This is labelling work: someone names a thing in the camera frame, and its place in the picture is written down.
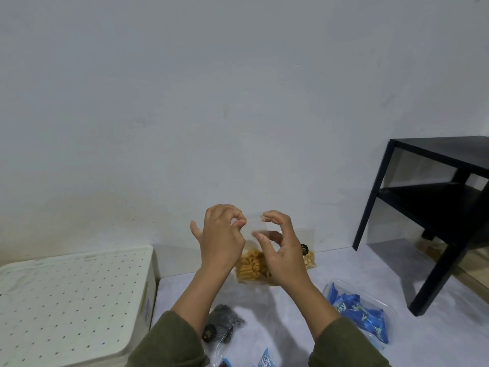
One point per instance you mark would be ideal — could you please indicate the clear bag of pale snacks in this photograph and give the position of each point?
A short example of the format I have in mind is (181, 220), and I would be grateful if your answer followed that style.
(310, 259)

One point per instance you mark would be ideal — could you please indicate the blue and brown snack packet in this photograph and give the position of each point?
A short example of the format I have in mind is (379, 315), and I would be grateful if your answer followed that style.
(225, 363)

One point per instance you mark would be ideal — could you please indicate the white perforated storage box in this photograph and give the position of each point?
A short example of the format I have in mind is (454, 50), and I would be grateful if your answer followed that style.
(72, 301)

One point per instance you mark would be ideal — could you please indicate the person's left little finger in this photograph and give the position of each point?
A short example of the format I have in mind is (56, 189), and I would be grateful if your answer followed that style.
(195, 230)

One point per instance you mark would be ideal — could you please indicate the person's right hand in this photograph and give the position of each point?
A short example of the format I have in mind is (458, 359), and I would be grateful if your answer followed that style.
(286, 259)

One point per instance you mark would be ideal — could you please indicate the person's left forearm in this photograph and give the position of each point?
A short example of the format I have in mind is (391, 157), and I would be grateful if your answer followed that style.
(187, 309)

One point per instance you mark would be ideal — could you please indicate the clear plastic container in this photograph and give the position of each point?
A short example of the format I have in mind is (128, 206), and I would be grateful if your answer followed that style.
(389, 313)

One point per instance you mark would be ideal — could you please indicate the pile of blue packets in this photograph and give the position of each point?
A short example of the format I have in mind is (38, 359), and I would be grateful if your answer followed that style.
(361, 313)

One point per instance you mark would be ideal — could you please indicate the person's right forearm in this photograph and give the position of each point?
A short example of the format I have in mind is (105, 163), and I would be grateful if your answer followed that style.
(324, 324)

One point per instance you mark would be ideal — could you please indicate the person's left hand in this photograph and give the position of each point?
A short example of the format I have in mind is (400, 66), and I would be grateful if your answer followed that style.
(219, 244)

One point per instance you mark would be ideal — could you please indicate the person's right thumb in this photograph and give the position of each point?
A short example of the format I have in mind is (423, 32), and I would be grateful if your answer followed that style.
(263, 244)

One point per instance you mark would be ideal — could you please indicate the black side table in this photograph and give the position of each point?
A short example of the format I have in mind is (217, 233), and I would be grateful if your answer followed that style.
(450, 210)

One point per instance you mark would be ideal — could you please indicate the clear bag of dark snacks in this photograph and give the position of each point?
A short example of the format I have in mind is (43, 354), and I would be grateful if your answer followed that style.
(223, 321)

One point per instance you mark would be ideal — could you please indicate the clear bag of yellow stick snacks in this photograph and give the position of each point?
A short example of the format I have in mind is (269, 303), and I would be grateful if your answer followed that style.
(250, 267)

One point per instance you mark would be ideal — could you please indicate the blue and white snack packet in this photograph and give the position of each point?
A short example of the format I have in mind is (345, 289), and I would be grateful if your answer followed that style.
(266, 359)

